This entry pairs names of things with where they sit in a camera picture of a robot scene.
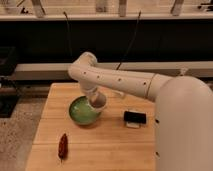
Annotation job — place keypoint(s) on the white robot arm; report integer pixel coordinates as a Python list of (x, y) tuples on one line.
[(183, 111)]

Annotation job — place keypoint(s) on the green ceramic bowl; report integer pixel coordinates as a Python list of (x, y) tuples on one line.
[(82, 113)]

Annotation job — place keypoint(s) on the red dried chili pepper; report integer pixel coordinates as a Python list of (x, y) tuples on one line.
[(63, 147)]

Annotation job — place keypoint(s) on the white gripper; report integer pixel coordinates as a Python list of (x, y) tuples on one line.
[(91, 92)]

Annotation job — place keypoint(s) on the white plastic bottle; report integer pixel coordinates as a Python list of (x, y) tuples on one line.
[(120, 94)]

